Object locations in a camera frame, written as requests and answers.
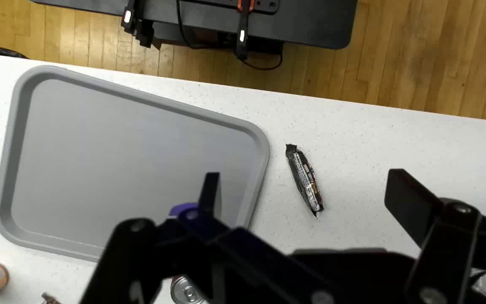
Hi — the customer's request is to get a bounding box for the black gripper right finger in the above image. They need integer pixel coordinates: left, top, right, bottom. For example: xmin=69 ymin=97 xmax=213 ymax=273
xmin=385 ymin=167 xmax=486 ymax=304

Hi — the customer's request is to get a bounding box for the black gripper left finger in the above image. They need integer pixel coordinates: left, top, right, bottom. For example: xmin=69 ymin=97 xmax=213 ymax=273
xmin=79 ymin=170 xmax=334 ymax=304

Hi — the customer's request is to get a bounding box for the dark brown candy bar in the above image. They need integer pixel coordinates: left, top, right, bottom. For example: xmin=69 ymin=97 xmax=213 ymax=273
xmin=283 ymin=141 xmax=326 ymax=217

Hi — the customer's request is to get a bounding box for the red soda can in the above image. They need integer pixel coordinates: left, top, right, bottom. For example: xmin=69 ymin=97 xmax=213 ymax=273
xmin=169 ymin=273 xmax=214 ymax=304

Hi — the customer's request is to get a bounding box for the black equipment cart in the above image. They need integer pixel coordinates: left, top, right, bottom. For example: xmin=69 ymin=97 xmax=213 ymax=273
xmin=30 ymin=0 xmax=359 ymax=72

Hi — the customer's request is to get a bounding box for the gray plastic tray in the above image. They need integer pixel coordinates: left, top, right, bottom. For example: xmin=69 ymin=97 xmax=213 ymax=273
xmin=0 ymin=64 xmax=272 ymax=263

